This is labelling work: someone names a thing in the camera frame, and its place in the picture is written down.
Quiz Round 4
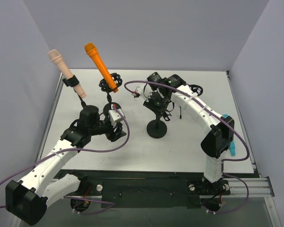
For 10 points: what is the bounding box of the cyan microphone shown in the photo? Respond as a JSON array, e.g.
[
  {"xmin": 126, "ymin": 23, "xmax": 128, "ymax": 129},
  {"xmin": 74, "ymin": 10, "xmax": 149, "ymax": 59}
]
[{"xmin": 223, "ymin": 114, "xmax": 236, "ymax": 156}]

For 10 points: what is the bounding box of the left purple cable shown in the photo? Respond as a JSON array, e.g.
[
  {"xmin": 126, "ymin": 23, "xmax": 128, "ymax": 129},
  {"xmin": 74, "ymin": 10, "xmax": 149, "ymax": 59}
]
[{"xmin": 0, "ymin": 108, "xmax": 131, "ymax": 209}]

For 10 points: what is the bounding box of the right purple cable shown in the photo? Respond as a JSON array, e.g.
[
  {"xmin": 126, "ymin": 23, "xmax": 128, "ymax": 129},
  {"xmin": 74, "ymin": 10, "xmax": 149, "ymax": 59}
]
[{"xmin": 124, "ymin": 81, "xmax": 250, "ymax": 162}]

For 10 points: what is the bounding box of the aluminium frame rail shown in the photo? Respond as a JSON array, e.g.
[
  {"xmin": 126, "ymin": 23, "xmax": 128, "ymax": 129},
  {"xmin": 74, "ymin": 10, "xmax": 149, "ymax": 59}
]
[{"xmin": 225, "ymin": 156, "xmax": 275, "ymax": 198}]

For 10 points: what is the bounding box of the beige microphone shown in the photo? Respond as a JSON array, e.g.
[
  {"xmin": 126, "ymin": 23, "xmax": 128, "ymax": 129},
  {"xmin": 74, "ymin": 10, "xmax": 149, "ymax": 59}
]
[{"xmin": 48, "ymin": 49, "xmax": 86, "ymax": 98}]

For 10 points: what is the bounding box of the black stand with beige microphone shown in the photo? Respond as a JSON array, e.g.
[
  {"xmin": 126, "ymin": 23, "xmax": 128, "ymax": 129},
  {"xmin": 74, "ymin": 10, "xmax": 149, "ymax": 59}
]
[{"xmin": 62, "ymin": 75, "xmax": 87, "ymax": 108}]

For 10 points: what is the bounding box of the black tripod shock mount stand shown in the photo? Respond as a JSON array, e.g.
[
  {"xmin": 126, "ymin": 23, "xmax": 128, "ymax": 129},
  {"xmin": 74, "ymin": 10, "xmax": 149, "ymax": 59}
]
[{"xmin": 179, "ymin": 84, "xmax": 204, "ymax": 119}]

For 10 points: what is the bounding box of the orange microphone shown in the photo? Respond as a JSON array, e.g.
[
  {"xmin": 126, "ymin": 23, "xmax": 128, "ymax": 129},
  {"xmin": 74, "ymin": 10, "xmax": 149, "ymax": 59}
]
[{"xmin": 84, "ymin": 43, "xmax": 118, "ymax": 93}]

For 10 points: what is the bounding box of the purple cable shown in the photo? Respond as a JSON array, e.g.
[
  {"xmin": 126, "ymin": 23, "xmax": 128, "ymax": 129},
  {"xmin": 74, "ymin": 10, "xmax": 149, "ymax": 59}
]
[
  {"xmin": 124, "ymin": 81, "xmax": 250, "ymax": 162},
  {"xmin": 0, "ymin": 108, "xmax": 131, "ymax": 209}
]

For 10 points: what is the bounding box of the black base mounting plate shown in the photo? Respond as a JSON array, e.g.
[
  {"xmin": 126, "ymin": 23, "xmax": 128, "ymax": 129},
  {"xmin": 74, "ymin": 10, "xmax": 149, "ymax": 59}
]
[{"xmin": 54, "ymin": 169, "xmax": 231, "ymax": 209}]

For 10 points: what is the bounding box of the black round base clip stand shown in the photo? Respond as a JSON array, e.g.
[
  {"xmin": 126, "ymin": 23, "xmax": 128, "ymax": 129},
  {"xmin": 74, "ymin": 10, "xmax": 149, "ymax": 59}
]
[{"xmin": 146, "ymin": 111, "xmax": 171, "ymax": 139}]

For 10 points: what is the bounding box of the black stand with orange microphone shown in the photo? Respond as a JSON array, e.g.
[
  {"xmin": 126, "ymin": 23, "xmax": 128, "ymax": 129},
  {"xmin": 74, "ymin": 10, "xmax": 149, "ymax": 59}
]
[{"xmin": 99, "ymin": 72, "xmax": 123, "ymax": 115}]

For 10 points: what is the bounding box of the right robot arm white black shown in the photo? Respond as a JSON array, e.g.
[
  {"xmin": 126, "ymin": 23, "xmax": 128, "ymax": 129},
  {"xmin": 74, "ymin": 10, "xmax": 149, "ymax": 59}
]
[{"xmin": 135, "ymin": 72, "xmax": 234, "ymax": 193}]

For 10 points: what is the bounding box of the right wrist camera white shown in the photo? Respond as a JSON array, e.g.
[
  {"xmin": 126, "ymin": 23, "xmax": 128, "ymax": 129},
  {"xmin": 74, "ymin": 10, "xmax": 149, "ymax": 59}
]
[{"xmin": 133, "ymin": 84, "xmax": 152, "ymax": 100}]

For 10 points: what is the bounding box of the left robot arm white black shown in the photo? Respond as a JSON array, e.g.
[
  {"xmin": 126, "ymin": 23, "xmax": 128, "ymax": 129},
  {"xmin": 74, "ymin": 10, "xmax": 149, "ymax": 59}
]
[{"xmin": 5, "ymin": 103, "xmax": 128, "ymax": 226}]

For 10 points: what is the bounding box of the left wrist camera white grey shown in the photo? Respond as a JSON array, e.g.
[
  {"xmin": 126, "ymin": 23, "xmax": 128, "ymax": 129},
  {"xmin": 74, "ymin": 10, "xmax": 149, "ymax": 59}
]
[{"xmin": 108, "ymin": 104, "xmax": 125, "ymax": 127}]

